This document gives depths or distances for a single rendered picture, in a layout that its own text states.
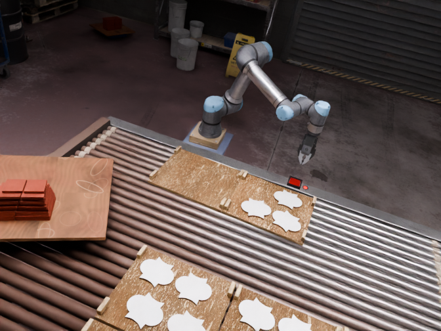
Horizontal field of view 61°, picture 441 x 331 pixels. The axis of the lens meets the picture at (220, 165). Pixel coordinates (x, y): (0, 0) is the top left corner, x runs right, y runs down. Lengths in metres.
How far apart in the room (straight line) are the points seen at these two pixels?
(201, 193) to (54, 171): 0.70
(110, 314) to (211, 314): 0.36
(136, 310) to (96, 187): 0.58
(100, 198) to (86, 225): 0.16
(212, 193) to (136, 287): 0.64
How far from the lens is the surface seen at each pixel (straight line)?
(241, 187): 1.97
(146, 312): 1.44
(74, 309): 1.50
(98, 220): 1.58
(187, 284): 1.51
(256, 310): 1.50
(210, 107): 2.23
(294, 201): 1.97
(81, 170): 1.82
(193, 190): 1.89
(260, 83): 1.91
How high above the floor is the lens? 2.18
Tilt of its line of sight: 37 degrees down
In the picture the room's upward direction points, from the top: 12 degrees clockwise
